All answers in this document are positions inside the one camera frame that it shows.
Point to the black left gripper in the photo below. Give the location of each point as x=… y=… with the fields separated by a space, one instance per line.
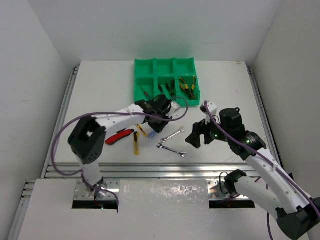
x=157 y=120

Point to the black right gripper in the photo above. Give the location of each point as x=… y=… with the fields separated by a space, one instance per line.
x=194 y=137

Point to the small silver wrench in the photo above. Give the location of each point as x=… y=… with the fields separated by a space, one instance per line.
x=180 y=130

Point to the blue screwdriver thin shaft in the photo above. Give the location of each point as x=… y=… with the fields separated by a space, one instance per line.
x=148 y=97

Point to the long silver wrench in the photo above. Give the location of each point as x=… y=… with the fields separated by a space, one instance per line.
x=180 y=153

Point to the black green precision screwdriver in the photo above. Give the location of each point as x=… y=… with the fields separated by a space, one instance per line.
x=168 y=89

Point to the yellow handled pliers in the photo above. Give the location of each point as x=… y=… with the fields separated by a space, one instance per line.
x=184 y=86

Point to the yellow needle nose pliers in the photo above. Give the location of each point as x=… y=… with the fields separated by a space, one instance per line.
x=193 y=88

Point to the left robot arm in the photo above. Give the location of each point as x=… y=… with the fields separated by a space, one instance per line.
x=88 y=137

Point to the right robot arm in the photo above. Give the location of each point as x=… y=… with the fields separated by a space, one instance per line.
x=295 y=211

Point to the small yellow box cutter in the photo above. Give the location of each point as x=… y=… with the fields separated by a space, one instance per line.
x=141 y=130

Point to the green six-compartment bin tray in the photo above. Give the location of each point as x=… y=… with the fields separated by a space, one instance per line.
x=149 y=73

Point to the large yellow box cutter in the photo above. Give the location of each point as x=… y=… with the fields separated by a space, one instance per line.
x=136 y=143

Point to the red utility knife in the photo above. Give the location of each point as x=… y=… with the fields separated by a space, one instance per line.
x=118 y=136

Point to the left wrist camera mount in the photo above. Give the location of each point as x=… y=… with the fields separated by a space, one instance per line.
x=175 y=107

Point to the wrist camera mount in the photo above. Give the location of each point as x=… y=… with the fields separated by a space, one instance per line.
x=210 y=110
x=175 y=107

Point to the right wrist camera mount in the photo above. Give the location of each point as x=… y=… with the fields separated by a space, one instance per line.
x=210 y=110

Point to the aluminium rail frame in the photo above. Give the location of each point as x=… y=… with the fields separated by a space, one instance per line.
x=228 y=81

